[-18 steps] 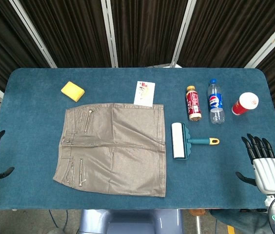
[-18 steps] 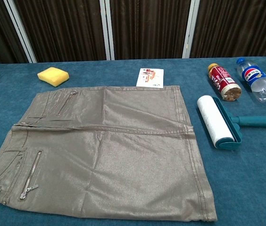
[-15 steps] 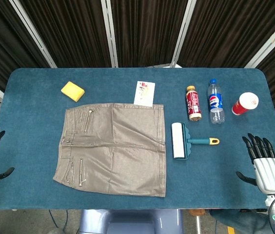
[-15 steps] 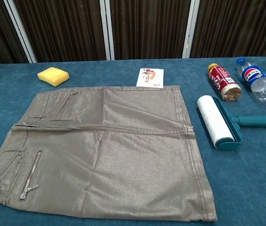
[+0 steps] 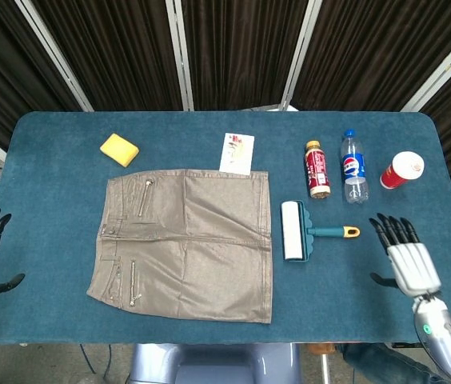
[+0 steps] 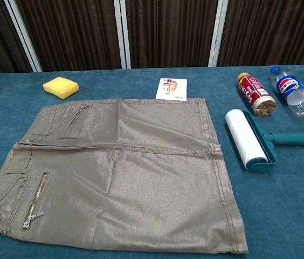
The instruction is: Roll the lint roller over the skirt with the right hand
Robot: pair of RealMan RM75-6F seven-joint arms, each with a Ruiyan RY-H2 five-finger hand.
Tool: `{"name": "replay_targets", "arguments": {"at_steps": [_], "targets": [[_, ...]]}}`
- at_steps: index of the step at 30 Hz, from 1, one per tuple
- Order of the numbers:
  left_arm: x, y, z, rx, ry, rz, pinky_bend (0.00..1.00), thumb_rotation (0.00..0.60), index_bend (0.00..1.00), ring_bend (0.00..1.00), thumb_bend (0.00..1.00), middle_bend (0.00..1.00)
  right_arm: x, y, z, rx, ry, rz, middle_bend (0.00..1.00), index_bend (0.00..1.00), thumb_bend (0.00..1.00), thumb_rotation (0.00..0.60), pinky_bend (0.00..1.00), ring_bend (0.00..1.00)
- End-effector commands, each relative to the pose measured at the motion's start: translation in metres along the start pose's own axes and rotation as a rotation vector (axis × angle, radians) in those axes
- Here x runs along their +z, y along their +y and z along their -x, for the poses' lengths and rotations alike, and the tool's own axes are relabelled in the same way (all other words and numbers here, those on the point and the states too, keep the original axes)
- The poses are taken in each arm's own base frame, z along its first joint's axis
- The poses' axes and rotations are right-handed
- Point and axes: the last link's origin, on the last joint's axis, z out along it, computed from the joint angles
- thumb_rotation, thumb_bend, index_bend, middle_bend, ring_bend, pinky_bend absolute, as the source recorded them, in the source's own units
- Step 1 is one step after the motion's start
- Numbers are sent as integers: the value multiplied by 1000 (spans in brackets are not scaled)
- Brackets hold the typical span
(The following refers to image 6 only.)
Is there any teal lint roller yellow-tipped handle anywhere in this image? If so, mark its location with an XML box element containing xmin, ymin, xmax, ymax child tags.
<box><xmin>224</xmin><ymin>108</ymin><xmax>304</xmax><ymax>171</ymax></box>

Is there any yellow sponge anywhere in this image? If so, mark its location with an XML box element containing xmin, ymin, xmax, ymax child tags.
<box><xmin>42</xmin><ymin>77</ymin><xmax>80</xmax><ymax>100</ymax></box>

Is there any brown shiny skirt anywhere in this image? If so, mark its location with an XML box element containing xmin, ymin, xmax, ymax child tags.
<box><xmin>0</xmin><ymin>97</ymin><xmax>250</xmax><ymax>256</ymax></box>

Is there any blue table cloth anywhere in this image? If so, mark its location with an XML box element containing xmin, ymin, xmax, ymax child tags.
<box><xmin>0</xmin><ymin>64</ymin><xmax>304</xmax><ymax>259</ymax></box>

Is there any clear Pepsi bottle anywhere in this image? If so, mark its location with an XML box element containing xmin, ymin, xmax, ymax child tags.
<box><xmin>270</xmin><ymin>65</ymin><xmax>304</xmax><ymax>119</ymax></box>

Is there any red label tea bottle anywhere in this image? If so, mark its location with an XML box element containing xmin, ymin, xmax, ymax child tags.
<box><xmin>237</xmin><ymin>72</ymin><xmax>277</xmax><ymax>117</ymax></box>

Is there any white printed card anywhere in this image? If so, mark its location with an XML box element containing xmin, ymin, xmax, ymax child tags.
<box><xmin>155</xmin><ymin>78</ymin><xmax>188</xmax><ymax>101</ymax></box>

